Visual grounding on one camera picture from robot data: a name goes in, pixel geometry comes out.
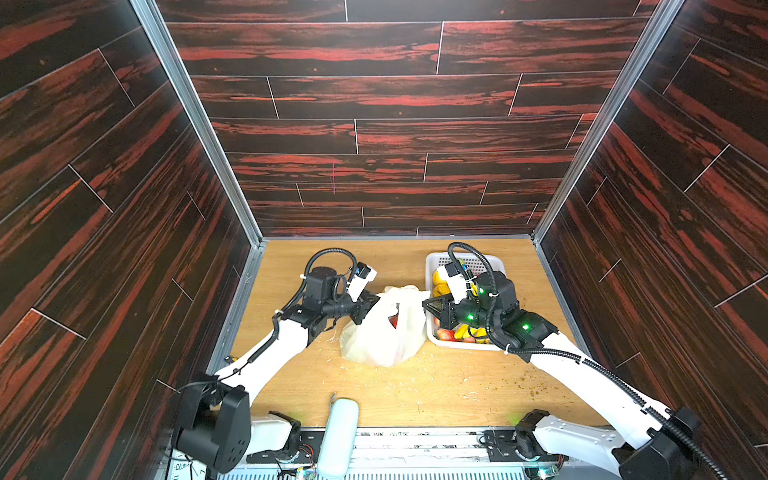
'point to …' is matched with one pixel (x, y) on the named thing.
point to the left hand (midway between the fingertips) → (381, 299)
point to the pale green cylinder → (339, 440)
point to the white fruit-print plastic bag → (393, 331)
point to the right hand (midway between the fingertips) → (428, 299)
